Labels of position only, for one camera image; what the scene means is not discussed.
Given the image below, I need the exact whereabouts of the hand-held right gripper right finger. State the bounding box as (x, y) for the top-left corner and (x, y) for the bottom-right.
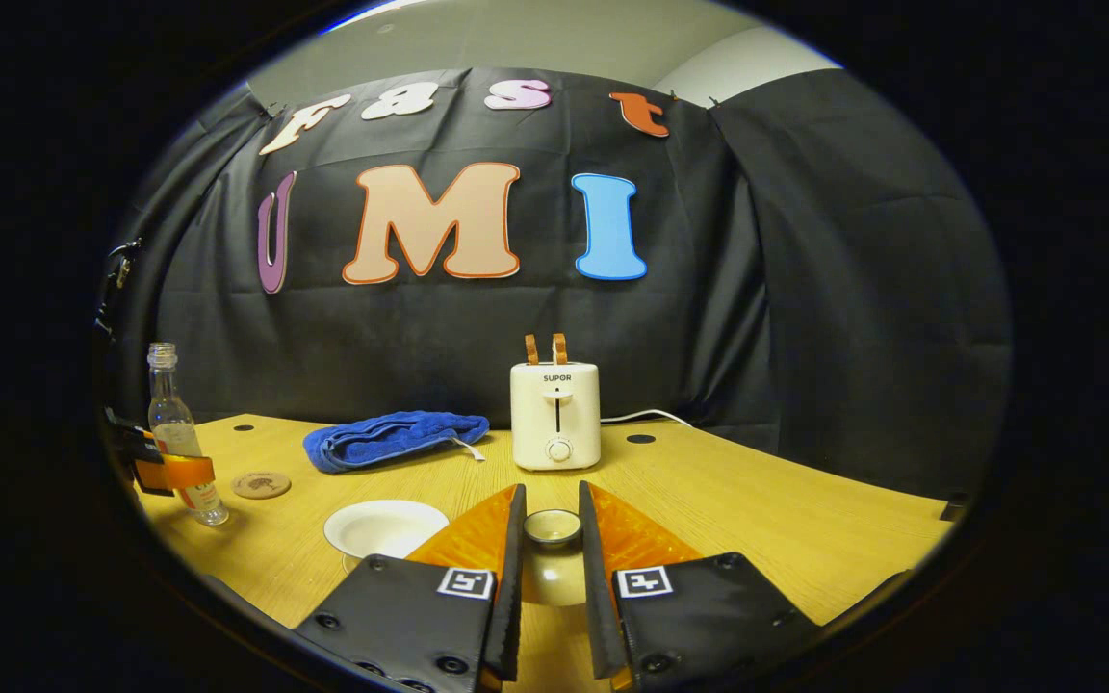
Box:
(579, 480), (820, 693)

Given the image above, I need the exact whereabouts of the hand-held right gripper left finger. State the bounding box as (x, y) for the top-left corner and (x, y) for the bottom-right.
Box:
(293, 483), (528, 693)

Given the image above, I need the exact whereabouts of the clear glass water bottle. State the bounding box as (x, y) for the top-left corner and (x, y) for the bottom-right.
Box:
(147, 342), (230, 526)

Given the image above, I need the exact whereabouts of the cream teacup lid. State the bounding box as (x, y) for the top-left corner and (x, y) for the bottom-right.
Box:
(516, 508), (596, 609)

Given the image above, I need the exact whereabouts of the round brown coaster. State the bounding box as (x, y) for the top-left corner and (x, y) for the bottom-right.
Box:
(231, 471), (292, 500)

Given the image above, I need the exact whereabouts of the cream ceramic teacup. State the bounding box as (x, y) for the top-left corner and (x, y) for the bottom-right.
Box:
(323, 499), (451, 562)

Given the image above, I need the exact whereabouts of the white toaster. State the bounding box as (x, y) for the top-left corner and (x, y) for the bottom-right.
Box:
(510, 361), (603, 472)

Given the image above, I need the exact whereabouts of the blue towel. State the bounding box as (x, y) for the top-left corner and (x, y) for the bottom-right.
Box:
(302, 411), (491, 475)

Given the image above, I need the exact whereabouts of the black backdrop cloth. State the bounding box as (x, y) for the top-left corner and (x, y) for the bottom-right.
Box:
(97, 65), (1013, 501)

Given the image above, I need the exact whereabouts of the white power cable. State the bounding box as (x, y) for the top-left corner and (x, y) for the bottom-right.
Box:
(601, 409), (696, 430)

